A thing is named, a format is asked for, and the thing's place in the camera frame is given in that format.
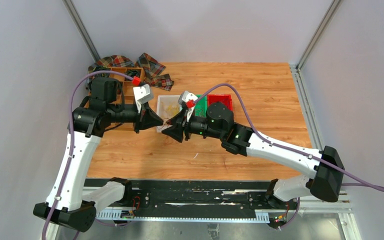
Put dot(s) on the rolled dark tie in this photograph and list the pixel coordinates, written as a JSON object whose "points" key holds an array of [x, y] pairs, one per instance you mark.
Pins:
{"points": [[133, 73]]}

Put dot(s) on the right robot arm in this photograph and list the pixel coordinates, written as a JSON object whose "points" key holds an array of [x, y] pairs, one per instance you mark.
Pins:
{"points": [[321, 170]]}

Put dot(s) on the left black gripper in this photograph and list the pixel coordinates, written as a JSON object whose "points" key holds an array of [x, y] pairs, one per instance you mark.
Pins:
{"points": [[147, 118]]}

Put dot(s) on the wooden compartment tray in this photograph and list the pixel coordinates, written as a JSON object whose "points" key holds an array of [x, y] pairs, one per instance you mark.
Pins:
{"points": [[125, 76]]}

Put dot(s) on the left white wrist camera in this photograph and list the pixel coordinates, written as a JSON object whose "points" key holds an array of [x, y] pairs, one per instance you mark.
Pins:
{"points": [[142, 95]]}

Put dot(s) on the green plastic bin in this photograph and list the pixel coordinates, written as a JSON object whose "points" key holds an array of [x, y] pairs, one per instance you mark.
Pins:
{"points": [[201, 107]]}

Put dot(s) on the plaid cloth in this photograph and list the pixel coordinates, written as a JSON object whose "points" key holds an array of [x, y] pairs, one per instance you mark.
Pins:
{"points": [[153, 70]]}

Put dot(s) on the white plastic bin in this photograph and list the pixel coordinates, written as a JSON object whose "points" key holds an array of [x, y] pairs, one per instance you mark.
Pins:
{"points": [[167, 107]]}

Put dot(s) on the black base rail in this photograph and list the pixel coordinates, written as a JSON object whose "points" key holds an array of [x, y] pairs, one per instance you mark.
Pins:
{"points": [[199, 200]]}

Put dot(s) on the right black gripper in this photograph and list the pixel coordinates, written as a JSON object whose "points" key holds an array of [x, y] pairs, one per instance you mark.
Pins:
{"points": [[176, 130]]}

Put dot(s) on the red plastic bin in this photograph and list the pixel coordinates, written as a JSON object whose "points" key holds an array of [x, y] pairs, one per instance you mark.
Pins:
{"points": [[225, 99]]}

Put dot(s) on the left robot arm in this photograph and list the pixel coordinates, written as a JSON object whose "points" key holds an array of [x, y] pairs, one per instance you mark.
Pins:
{"points": [[67, 205]]}

